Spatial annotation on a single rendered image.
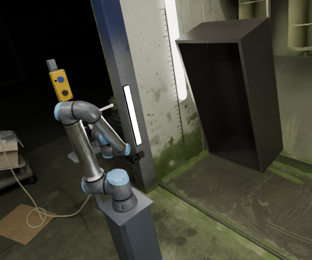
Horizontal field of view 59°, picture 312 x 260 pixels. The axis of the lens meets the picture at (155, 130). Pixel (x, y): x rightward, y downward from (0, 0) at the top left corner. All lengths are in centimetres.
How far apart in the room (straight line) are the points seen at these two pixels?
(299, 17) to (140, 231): 236
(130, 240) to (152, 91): 145
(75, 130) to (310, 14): 231
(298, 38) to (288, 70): 57
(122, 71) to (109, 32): 36
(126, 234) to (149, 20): 187
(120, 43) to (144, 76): 41
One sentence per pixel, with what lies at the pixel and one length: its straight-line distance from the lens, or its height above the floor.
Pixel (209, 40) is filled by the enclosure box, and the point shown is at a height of 163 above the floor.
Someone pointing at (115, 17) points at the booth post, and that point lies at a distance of 254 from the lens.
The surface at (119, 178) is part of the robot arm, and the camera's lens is 192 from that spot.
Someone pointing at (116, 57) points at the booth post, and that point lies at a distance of 254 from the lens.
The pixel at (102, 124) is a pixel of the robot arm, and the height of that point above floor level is 130.
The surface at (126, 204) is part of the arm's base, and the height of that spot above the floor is 70.
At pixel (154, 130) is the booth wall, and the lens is 294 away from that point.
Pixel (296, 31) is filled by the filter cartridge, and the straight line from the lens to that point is 307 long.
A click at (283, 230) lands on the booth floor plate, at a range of 267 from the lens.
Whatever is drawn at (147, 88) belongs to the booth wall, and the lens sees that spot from 277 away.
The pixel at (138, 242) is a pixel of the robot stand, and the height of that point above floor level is 37.
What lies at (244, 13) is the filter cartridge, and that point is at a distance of 334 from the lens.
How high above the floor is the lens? 197
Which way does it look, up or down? 26 degrees down
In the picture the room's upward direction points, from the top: 11 degrees counter-clockwise
